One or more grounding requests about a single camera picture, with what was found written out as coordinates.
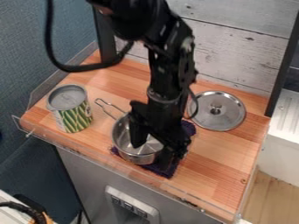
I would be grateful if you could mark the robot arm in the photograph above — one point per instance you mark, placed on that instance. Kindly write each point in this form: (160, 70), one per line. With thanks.
(155, 26)

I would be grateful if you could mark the black frame post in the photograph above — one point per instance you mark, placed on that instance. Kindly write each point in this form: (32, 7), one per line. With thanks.
(282, 67)
(105, 38)

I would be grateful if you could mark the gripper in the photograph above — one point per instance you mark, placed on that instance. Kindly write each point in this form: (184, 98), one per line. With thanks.
(163, 116)

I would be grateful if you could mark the silver pot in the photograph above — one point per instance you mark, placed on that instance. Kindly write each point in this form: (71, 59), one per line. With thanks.
(126, 145)

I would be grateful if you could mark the white furniture unit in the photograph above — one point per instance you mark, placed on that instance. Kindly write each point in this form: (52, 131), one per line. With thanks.
(286, 137)

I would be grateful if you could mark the green striped can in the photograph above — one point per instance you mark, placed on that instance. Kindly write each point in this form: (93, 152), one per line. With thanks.
(72, 112)

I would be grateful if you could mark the silver lid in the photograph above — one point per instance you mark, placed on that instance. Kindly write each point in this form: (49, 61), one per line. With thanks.
(224, 112)

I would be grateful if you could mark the purple cloth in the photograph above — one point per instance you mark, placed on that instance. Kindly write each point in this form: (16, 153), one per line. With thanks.
(163, 172)

